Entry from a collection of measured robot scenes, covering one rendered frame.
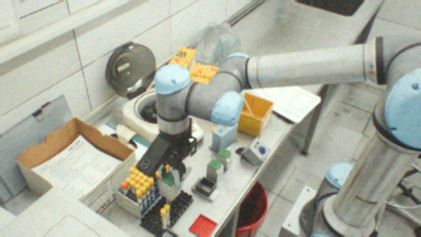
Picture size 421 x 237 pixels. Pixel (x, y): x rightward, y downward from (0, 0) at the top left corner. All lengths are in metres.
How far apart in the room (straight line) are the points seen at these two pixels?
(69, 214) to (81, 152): 0.48
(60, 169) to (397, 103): 1.04
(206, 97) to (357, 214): 0.40
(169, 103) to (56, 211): 0.36
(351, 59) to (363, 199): 0.28
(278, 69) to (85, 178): 0.75
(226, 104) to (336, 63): 0.23
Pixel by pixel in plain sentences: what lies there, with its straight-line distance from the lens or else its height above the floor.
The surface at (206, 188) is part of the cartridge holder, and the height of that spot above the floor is 0.89.
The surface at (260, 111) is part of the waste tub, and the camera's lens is 1.54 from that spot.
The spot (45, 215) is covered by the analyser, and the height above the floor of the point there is 1.17.
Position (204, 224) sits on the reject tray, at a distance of 1.19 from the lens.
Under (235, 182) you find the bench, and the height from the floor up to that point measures 0.88.
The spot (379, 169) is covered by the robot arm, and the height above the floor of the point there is 1.39.
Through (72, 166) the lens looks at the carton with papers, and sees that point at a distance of 1.31.
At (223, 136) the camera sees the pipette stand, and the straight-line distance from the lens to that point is 1.32.
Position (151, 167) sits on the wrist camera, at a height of 1.24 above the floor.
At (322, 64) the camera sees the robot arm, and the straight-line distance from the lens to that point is 0.78.
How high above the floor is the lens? 1.89
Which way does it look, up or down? 42 degrees down
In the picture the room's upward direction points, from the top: 4 degrees clockwise
